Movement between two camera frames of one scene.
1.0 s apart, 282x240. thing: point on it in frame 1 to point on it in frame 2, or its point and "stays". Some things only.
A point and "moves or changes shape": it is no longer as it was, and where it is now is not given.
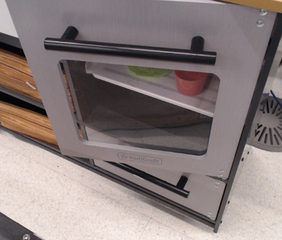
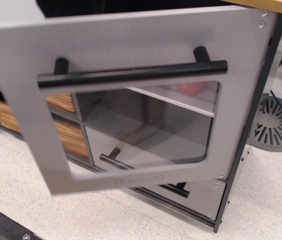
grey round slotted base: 273,129 stays
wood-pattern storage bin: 33,123 to 70,133
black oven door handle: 195,54 to 62,77
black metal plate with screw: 9,226 stays
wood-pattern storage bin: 8,69 to 63,101
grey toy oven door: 169,84 moves or changes shape
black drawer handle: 180,189 to 114,159
